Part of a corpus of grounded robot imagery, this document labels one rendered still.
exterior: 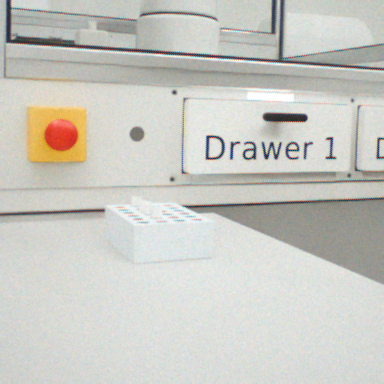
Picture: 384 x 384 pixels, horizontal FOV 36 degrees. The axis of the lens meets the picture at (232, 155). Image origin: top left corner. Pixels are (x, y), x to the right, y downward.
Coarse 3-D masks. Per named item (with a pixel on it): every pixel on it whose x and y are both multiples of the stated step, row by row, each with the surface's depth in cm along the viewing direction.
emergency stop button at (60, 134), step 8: (56, 120) 72; (64, 120) 72; (48, 128) 71; (56, 128) 71; (64, 128) 72; (72, 128) 72; (48, 136) 71; (56, 136) 71; (64, 136) 72; (72, 136) 72; (48, 144) 71; (56, 144) 71; (64, 144) 72; (72, 144) 72
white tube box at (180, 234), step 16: (112, 208) 65; (128, 208) 66; (176, 208) 67; (112, 224) 64; (128, 224) 58; (144, 224) 57; (160, 224) 57; (176, 224) 58; (192, 224) 58; (208, 224) 59; (112, 240) 64; (128, 240) 58; (144, 240) 56; (160, 240) 57; (176, 240) 58; (192, 240) 59; (208, 240) 59; (128, 256) 58; (144, 256) 57; (160, 256) 57; (176, 256) 58; (192, 256) 59; (208, 256) 59
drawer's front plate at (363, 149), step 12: (360, 108) 99; (372, 108) 98; (360, 120) 98; (372, 120) 98; (360, 132) 99; (372, 132) 98; (360, 144) 99; (372, 144) 99; (360, 156) 99; (372, 156) 99; (360, 168) 99; (372, 168) 99
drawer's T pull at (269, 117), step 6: (264, 114) 86; (270, 114) 86; (276, 114) 86; (282, 114) 87; (288, 114) 87; (294, 114) 88; (300, 114) 88; (306, 114) 88; (264, 120) 86; (270, 120) 86; (276, 120) 86; (282, 120) 87; (288, 120) 87; (294, 120) 88; (300, 120) 88; (306, 120) 89
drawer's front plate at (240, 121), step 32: (192, 128) 85; (224, 128) 87; (256, 128) 89; (288, 128) 91; (320, 128) 94; (192, 160) 85; (224, 160) 87; (256, 160) 89; (288, 160) 92; (320, 160) 94
